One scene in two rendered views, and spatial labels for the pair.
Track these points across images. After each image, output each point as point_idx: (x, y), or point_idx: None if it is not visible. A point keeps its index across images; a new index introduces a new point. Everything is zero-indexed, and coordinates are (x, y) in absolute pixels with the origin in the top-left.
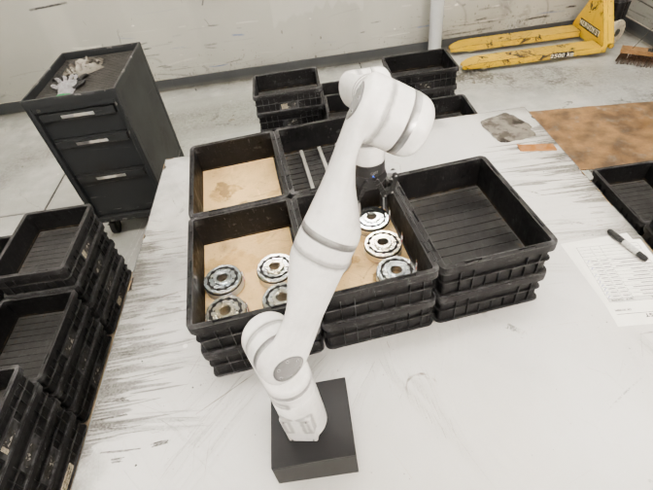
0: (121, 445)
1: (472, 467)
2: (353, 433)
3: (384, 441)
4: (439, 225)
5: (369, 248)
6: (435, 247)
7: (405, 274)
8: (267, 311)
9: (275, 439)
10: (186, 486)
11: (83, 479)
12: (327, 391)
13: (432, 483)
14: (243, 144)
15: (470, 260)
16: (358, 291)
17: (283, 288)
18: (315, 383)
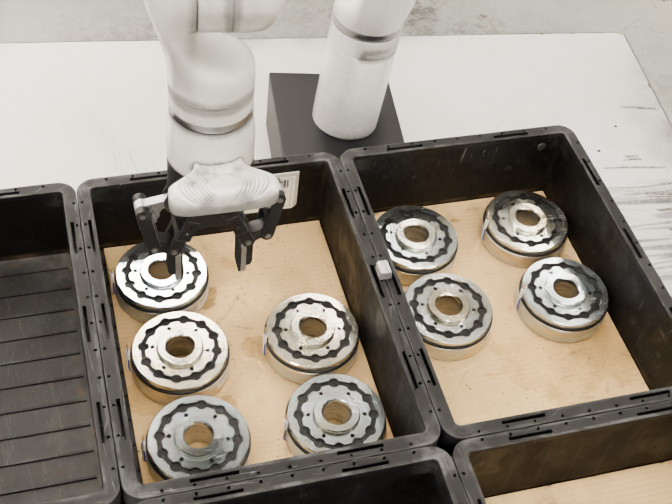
0: (636, 173)
1: (102, 119)
2: (272, 95)
3: None
4: (3, 437)
5: (216, 339)
6: (41, 364)
7: (152, 180)
8: (428, 140)
9: (387, 101)
10: (511, 126)
11: (666, 141)
12: (312, 145)
13: (163, 108)
14: None
15: (2, 196)
16: (254, 160)
17: (417, 254)
18: (328, 43)
